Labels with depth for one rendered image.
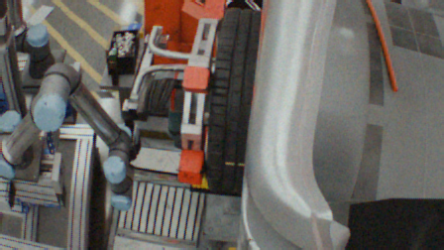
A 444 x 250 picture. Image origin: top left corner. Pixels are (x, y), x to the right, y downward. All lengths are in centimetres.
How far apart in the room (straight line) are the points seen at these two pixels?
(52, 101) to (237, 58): 67
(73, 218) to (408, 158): 155
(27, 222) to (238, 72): 135
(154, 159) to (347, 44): 151
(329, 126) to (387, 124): 36
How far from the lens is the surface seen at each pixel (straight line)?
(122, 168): 213
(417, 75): 249
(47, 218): 301
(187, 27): 291
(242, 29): 227
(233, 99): 217
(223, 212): 294
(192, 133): 225
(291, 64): 145
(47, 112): 190
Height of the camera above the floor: 270
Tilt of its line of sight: 50 degrees down
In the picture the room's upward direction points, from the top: 2 degrees clockwise
